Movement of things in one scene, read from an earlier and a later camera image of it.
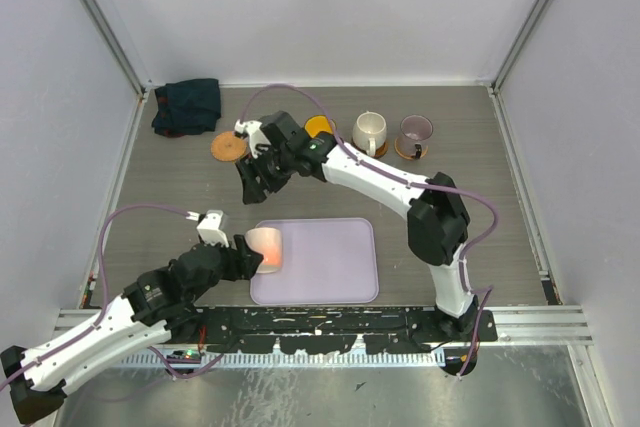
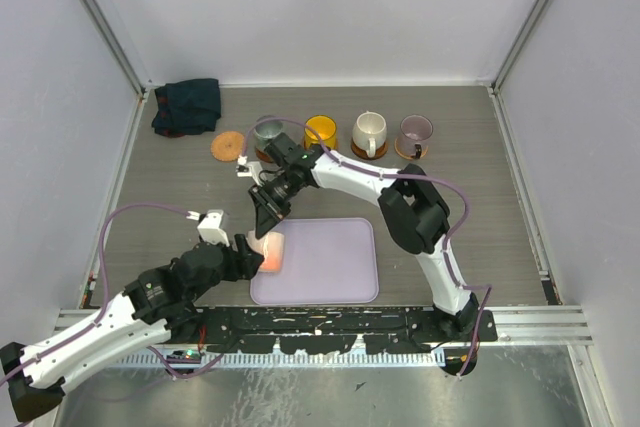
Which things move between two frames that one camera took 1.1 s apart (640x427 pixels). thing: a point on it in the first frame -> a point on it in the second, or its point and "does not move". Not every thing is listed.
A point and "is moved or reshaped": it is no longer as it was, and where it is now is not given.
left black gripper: x=243 y=261 does not move
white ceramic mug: x=369 y=132 does not move
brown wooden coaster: x=316 y=124 is moved or reshaped
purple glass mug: x=415 y=130 does not move
